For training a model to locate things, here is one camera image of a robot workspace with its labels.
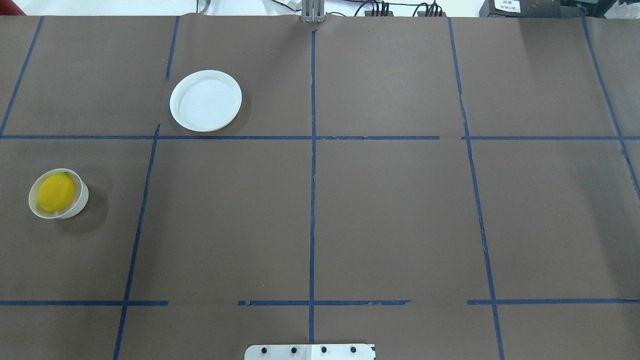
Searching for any white camera stand base plate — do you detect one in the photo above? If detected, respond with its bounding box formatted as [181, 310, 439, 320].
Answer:
[244, 343, 377, 360]

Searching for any white bowl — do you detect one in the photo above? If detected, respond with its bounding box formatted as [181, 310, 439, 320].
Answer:
[28, 168, 89, 220]

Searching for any yellow lemon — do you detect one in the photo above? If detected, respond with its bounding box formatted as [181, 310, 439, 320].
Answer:
[37, 172, 76, 212]

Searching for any aluminium frame post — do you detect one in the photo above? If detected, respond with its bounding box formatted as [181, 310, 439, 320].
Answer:
[301, 0, 327, 23]

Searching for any black computer box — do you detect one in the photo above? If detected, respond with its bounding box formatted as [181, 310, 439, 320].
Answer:
[478, 0, 582, 19]

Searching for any white round plate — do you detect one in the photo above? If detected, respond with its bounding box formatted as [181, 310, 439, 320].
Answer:
[169, 69, 243, 133]

